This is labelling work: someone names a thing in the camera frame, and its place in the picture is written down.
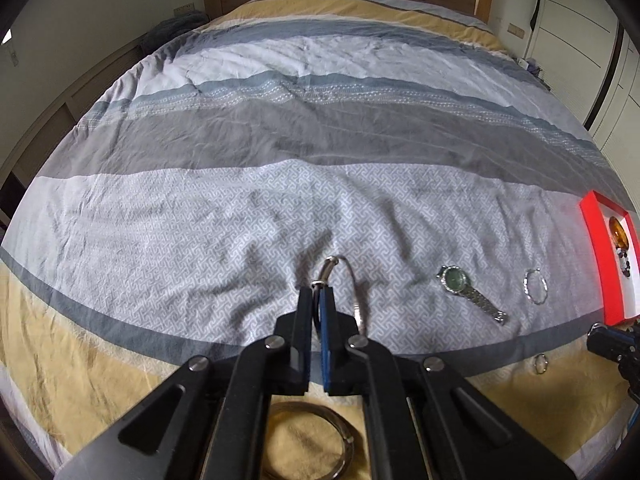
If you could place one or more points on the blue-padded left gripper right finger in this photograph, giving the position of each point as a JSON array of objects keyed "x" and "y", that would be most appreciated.
[{"x": 340, "y": 371}]

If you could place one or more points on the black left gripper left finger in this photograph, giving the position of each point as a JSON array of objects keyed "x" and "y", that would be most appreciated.
[{"x": 294, "y": 359}]

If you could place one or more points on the red jewelry box tray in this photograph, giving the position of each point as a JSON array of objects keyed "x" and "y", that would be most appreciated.
[{"x": 618, "y": 271}]

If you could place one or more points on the white sliding wardrobe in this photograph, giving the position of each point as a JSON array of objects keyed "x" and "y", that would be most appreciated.
[{"x": 592, "y": 66}]

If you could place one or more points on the low wooden side cabinet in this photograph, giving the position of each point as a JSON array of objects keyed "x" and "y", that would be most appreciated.
[{"x": 20, "y": 167}]

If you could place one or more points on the dark clothes pile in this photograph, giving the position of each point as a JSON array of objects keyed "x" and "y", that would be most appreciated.
[{"x": 170, "y": 29}]

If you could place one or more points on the brown tortoiseshell bangle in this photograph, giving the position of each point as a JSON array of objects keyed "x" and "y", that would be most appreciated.
[{"x": 307, "y": 441}]

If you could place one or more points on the orange amber bangle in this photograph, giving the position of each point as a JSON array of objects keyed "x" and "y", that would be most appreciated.
[{"x": 618, "y": 234}]

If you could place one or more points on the silver watch green dial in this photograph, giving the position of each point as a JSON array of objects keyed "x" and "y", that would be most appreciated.
[{"x": 455, "y": 281}]

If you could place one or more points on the striped bed duvet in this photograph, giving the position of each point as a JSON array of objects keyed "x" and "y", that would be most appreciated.
[{"x": 187, "y": 206}]

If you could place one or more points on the wall power outlet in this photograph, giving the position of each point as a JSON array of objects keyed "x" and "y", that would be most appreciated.
[{"x": 185, "y": 9}]

